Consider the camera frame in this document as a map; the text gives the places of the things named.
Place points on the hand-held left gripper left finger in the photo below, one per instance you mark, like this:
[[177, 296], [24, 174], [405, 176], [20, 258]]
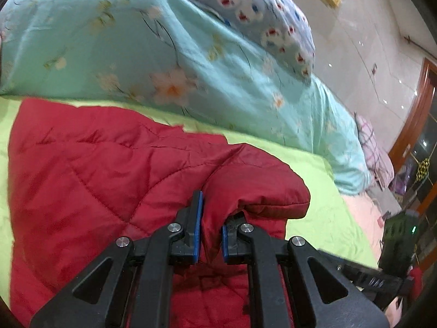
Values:
[[197, 227]]

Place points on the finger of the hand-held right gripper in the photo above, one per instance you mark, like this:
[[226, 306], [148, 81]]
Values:
[[375, 278]]

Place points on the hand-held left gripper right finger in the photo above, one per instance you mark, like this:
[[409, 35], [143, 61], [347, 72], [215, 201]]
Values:
[[225, 242]]

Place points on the red quilted jacket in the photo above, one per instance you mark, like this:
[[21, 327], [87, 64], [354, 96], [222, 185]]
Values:
[[102, 177]]

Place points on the pink bed sheet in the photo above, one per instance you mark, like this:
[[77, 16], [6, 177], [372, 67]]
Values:
[[362, 218]]

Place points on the green blanket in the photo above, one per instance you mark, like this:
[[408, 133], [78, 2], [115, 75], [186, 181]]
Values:
[[317, 218]]

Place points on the pink plaid pillow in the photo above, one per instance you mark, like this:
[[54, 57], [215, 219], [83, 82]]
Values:
[[374, 150]]

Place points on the teal floral quilt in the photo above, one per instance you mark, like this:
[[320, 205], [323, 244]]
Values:
[[143, 51]]

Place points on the dark curtain rod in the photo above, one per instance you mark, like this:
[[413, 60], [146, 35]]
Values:
[[421, 46]]

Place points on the blue printed pillow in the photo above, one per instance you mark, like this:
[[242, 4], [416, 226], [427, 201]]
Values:
[[263, 13]]

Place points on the wooden door frame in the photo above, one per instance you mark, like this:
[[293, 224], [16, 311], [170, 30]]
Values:
[[414, 116]]

